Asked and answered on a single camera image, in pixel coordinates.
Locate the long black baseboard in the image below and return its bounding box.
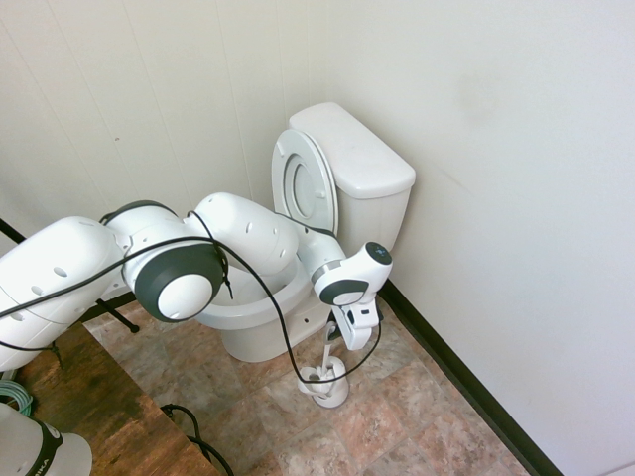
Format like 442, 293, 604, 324
379, 279, 565, 476

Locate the white toilet bowl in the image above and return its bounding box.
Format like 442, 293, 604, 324
195, 257, 348, 363

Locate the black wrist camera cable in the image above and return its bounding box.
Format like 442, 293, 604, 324
0, 210, 385, 386

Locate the black power cable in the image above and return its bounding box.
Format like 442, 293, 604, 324
159, 404, 234, 476

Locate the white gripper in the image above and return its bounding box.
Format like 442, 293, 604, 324
331, 300, 383, 351

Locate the black camera tripod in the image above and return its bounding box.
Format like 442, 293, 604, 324
0, 216, 140, 336

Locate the green coiled cable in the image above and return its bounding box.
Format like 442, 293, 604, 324
0, 380, 35, 422

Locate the white toilet tank lid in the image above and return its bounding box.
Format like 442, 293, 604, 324
288, 102, 417, 199

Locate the white toilet tank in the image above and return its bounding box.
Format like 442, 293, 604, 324
336, 178, 413, 260

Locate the short black baseboard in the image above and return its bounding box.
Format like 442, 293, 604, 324
96, 290, 140, 311

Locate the white toilet brush holder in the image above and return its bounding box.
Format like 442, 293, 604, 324
297, 360, 351, 409

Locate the white toilet brush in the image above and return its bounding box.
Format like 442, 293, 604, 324
310, 320, 341, 386

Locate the white toilet seat lid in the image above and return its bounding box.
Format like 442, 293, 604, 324
285, 128, 341, 238

